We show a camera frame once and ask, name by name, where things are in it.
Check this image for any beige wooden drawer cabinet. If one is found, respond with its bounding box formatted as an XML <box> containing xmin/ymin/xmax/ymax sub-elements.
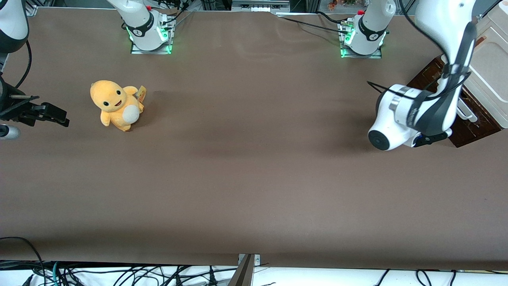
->
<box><xmin>462</xmin><ymin>2</ymin><xmax>508</xmax><ymax>129</ymax></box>

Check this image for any grey metal camera mount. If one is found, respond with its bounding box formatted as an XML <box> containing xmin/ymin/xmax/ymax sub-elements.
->
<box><xmin>228</xmin><ymin>253</ymin><xmax>261</xmax><ymax>286</ymax></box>

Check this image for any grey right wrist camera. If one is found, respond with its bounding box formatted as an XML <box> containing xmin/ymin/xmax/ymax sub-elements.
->
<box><xmin>0</xmin><ymin>124</ymin><xmax>20</xmax><ymax>140</ymax></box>

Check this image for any yellow plush toy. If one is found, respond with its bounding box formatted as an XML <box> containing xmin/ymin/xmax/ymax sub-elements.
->
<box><xmin>90</xmin><ymin>80</ymin><xmax>147</xmax><ymax>132</ymax></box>

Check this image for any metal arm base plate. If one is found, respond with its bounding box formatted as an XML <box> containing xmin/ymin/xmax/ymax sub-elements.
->
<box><xmin>339</xmin><ymin>20</ymin><xmax>383</xmax><ymax>59</ymax></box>
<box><xmin>130</xmin><ymin>11</ymin><xmax>174</xmax><ymax>55</ymax></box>

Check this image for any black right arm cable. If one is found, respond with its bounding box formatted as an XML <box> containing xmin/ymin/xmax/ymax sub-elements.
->
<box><xmin>14</xmin><ymin>39</ymin><xmax>33</xmax><ymax>89</ymax></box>

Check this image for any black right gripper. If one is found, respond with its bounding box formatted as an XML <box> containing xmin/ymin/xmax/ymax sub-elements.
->
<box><xmin>0</xmin><ymin>77</ymin><xmax>70</xmax><ymax>128</ymax></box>

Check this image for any aluminium frame rail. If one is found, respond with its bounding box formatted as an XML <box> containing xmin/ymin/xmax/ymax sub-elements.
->
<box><xmin>232</xmin><ymin>0</ymin><xmax>291</xmax><ymax>12</ymax></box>

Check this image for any dark brown wooden drawer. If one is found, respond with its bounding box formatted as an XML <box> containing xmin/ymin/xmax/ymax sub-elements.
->
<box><xmin>407</xmin><ymin>56</ymin><xmax>502</xmax><ymax>148</ymax></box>

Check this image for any black base cable bundle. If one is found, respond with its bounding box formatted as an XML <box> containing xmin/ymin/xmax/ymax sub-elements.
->
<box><xmin>158</xmin><ymin>0</ymin><xmax>196</xmax><ymax>29</ymax></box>

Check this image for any short black table cable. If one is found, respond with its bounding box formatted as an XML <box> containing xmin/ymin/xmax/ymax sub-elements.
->
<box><xmin>316</xmin><ymin>11</ymin><xmax>348</xmax><ymax>25</ymax></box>

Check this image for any black looped floor cable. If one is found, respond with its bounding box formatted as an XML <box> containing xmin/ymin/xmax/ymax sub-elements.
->
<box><xmin>0</xmin><ymin>236</ymin><xmax>45</xmax><ymax>286</ymax></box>

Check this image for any long black table cable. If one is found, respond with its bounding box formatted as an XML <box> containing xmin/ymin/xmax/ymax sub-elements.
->
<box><xmin>276</xmin><ymin>15</ymin><xmax>350</xmax><ymax>34</ymax></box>

